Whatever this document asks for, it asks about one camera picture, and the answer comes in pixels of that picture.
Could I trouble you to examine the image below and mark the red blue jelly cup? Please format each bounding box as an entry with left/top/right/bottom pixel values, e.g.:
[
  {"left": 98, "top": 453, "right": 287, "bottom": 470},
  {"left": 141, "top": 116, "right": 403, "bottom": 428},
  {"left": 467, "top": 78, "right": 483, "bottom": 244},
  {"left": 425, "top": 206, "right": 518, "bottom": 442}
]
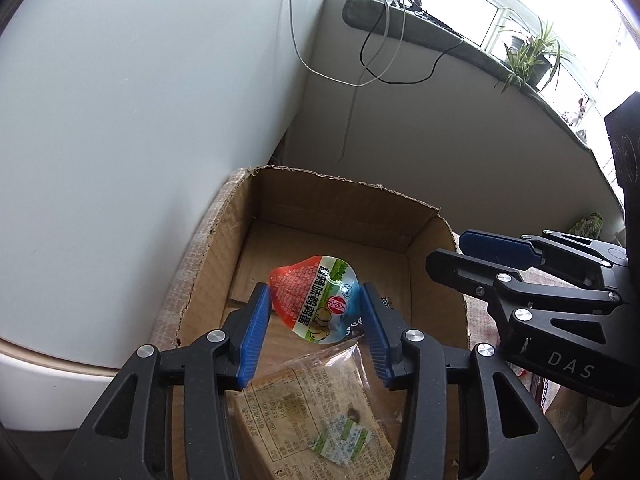
[{"left": 269, "top": 255, "right": 360, "bottom": 344}]

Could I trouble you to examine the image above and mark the green tissue box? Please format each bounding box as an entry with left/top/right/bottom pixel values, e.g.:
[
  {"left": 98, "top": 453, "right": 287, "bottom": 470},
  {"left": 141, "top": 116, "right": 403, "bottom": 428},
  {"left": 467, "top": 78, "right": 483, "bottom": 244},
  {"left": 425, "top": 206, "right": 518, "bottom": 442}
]
[{"left": 567, "top": 211, "right": 604, "bottom": 240}]

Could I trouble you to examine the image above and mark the small figurine on sill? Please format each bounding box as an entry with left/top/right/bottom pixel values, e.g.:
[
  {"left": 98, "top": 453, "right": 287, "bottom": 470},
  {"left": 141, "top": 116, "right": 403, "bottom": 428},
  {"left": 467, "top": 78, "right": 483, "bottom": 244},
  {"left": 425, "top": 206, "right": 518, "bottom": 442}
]
[{"left": 568, "top": 96, "right": 590, "bottom": 127}]

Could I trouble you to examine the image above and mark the packaged cracker bread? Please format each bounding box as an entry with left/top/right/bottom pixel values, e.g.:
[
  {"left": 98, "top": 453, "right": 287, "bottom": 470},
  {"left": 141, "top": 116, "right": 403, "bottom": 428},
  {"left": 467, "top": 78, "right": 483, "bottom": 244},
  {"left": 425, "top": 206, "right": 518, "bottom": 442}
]
[{"left": 228, "top": 340, "right": 402, "bottom": 479}]

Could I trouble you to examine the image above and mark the potted green plant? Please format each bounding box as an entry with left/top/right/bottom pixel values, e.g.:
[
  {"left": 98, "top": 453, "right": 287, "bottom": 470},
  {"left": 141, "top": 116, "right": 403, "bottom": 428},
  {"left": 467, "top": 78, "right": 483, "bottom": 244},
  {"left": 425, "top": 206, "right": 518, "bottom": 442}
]
[{"left": 502, "top": 6, "right": 574, "bottom": 92}]

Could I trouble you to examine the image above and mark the brown cardboard box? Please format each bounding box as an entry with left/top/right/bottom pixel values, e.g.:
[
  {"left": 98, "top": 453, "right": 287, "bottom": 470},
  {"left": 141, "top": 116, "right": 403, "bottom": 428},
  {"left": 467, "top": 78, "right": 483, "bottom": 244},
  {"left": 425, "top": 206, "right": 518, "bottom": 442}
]
[{"left": 152, "top": 164, "right": 474, "bottom": 480}]

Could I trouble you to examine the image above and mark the white cable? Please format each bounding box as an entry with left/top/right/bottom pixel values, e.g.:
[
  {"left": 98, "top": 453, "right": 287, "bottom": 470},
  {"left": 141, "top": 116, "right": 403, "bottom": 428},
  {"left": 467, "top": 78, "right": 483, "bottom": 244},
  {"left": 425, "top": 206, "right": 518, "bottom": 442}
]
[{"left": 288, "top": 0, "right": 394, "bottom": 89}]

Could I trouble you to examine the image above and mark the black cable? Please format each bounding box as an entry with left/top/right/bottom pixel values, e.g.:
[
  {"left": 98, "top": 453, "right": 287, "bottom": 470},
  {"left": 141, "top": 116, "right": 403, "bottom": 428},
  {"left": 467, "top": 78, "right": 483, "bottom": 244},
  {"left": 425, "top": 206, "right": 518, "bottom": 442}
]
[{"left": 349, "top": 0, "right": 467, "bottom": 86}]

